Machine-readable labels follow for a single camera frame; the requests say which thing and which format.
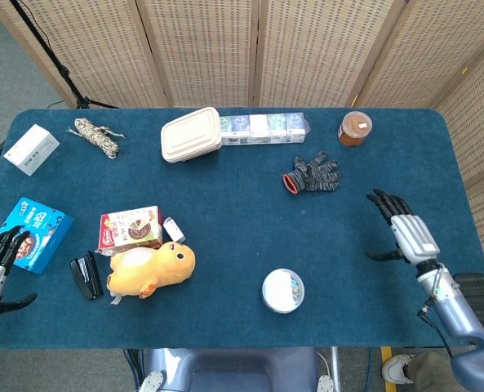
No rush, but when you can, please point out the black tripod stand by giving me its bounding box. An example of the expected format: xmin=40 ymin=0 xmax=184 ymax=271
xmin=8 ymin=0 xmax=120 ymax=110

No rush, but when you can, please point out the white sneaker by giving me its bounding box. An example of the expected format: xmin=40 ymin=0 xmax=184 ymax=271
xmin=381 ymin=354 xmax=416 ymax=385

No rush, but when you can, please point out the blue cookie box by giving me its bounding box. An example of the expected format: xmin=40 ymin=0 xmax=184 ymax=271
xmin=0 ymin=197 xmax=75 ymax=275

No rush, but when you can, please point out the tissue multipack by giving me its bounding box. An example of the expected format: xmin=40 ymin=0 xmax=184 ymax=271
xmin=219 ymin=112 xmax=310 ymax=146

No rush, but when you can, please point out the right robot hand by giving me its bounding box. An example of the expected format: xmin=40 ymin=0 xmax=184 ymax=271
xmin=366 ymin=188 xmax=442 ymax=266

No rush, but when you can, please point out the braided rope bundle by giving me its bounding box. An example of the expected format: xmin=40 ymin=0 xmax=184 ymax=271
xmin=66 ymin=118 xmax=127 ymax=160

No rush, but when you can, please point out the wicker folding screen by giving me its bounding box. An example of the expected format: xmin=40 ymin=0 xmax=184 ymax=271
xmin=0 ymin=0 xmax=484 ymax=295

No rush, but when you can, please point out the black and white knit glove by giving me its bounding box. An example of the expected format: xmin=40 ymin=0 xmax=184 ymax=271
xmin=282 ymin=150 xmax=343 ymax=196

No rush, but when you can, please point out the clear round tub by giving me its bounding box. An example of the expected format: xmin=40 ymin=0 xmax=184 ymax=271
xmin=261 ymin=268 xmax=306 ymax=314

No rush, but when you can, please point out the beige lidded lunch container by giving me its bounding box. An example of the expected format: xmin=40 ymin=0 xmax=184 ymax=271
xmin=160 ymin=106 xmax=223 ymax=164

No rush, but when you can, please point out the brown-lidded plastic jar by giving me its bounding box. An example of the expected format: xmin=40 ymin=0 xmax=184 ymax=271
xmin=338 ymin=110 xmax=373 ymax=148

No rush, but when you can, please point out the red and white snack box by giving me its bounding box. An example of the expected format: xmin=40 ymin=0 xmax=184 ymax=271
xmin=98 ymin=205 xmax=164 ymax=256

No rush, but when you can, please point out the blue felt table cover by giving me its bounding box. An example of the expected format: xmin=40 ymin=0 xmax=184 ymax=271
xmin=0 ymin=106 xmax=484 ymax=350

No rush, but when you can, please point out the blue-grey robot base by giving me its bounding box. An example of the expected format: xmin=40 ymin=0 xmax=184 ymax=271
xmin=137 ymin=346 xmax=340 ymax=392

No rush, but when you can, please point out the olive trouser leg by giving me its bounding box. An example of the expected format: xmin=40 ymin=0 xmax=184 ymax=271
xmin=408 ymin=350 xmax=457 ymax=392

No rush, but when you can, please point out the black stapler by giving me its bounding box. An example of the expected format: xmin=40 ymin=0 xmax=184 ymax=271
xmin=69 ymin=250 xmax=104 ymax=301

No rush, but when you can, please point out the white cardboard box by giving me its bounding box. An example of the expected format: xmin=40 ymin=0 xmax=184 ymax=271
xmin=3 ymin=124 xmax=61 ymax=176

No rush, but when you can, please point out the yellow plush duck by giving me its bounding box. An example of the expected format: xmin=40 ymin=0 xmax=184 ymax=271
xmin=105 ymin=241 xmax=197 ymax=305

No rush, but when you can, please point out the black mesh chair part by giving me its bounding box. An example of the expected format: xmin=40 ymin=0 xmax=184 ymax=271
xmin=453 ymin=272 xmax=484 ymax=340

